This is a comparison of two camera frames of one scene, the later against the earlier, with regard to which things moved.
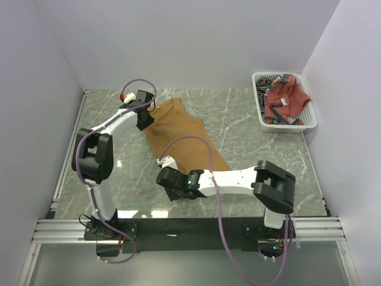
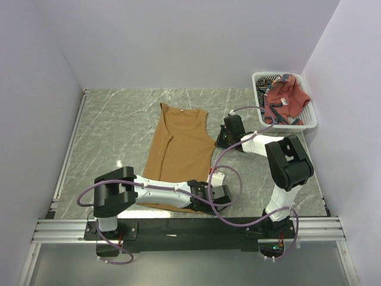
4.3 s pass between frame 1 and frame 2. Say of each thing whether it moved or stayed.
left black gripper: moved
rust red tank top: stayed
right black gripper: moved
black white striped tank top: stayed
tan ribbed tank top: moved
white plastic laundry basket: stayed
